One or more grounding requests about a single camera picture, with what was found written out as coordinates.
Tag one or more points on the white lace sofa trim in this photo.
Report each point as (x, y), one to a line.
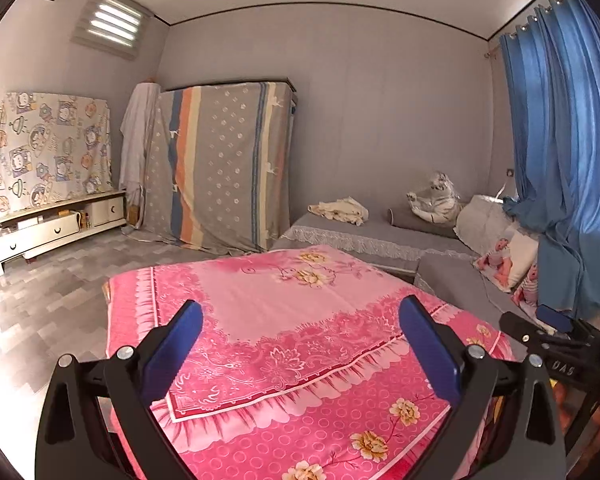
(360, 245)

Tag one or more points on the cartoon print pillow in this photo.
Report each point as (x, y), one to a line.
(527, 285)
(505, 260)

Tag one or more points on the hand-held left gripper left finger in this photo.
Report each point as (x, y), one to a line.
(172, 345)

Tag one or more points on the window blind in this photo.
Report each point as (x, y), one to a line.
(112, 20)

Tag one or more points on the cream cloth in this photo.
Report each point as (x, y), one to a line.
(337, 210)

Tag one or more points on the white tv cabinet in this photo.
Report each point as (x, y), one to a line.
(35, 235)

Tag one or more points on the pink floral blanket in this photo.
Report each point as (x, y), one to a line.
(280, 310)

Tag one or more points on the striped covered mattress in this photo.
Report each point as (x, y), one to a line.
(220, 160)

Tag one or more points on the grey sofa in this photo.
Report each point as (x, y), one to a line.
(445, 270)

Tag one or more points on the grey pillow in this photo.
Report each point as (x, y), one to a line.
(405, 220)

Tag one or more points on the brown box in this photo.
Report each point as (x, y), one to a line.
(134, 215)

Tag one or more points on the cartoon print cloth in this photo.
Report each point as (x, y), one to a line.
(50, 150)

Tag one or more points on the white lace covered cushion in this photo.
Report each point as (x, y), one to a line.
(480, 225)

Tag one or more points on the white plush tiger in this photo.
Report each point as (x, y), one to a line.
(437, 200)

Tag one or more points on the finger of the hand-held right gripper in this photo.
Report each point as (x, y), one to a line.
(555, 320)
(522, 330)

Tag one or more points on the white hanging cloth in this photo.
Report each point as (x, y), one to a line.
(137, 135)

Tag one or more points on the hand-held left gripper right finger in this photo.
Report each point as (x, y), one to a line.
(427, 350)

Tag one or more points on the blue curtain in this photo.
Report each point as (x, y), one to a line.
(570, 135)

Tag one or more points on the wooden curtain rod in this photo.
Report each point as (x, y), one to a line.
(492, 46)

